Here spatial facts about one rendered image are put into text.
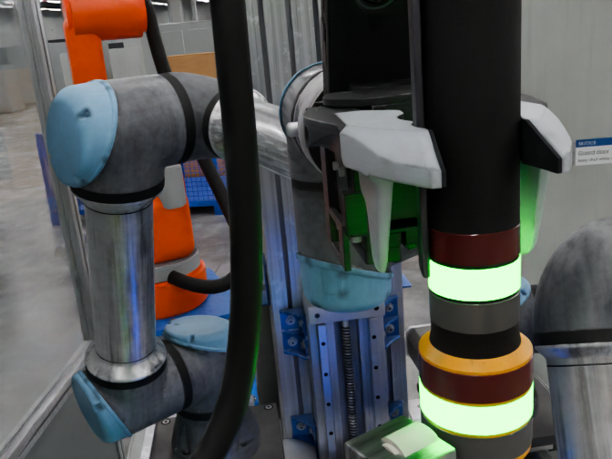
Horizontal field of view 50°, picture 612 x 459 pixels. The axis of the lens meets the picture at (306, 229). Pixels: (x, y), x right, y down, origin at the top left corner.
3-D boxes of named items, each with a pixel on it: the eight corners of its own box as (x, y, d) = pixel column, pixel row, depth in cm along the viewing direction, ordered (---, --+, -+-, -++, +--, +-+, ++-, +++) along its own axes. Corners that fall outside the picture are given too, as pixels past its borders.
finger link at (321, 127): (427, 164, 25) (399, 131, 33) (425, 117, 24) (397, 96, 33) (304, 174, 25) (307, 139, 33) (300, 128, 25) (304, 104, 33)
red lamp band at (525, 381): (477, 419, 23) (476, 388, 23) (396, 372, 27) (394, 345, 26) (557, 377, 25) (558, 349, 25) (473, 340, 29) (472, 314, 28)
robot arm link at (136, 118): (192, 424, 103) (197, 86, 78) (103, 469, 94) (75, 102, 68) (154, 382, 111) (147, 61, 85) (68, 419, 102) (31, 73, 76)
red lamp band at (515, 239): (474, 274, 22) (474, 240, 22) (408, 252, 25) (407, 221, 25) (540, 250, 24) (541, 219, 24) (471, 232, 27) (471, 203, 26)
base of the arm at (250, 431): (176, 426, 119) (168, 378, 116) (259, 414, 121) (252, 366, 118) (169, 479, 105) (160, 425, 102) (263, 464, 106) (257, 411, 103)
